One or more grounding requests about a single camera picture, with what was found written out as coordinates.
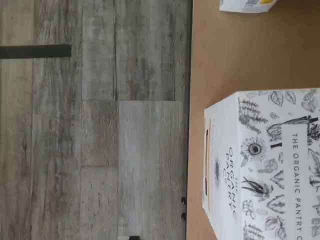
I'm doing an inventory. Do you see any tan lower shelf board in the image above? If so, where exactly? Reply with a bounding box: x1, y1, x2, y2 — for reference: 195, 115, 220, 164
187, 0, 320, 240

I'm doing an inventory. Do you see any white box yellow strip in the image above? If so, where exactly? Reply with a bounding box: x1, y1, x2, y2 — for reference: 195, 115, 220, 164
201, 87, 320, 240

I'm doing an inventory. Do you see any purely elizabeth yellow white box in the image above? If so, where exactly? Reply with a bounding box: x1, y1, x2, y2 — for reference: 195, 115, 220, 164
219, 0, 279, 13

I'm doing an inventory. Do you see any black floor tape strip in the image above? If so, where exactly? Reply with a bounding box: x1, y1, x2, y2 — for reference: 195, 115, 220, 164
0, 44, 73, 60

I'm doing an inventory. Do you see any black metal shelf frame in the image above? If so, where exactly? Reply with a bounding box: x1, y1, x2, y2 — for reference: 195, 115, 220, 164
180, 0, 194, 240

